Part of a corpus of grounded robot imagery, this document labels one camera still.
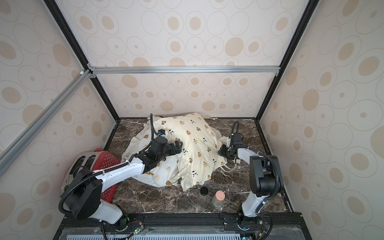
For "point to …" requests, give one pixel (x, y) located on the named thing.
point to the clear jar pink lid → (218, 201)
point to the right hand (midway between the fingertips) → (226, 151)
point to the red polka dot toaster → (95, 160)
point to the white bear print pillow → (166, 173)
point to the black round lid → (204, 191)
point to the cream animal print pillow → (200, 157)
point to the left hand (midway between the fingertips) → (182, 143)
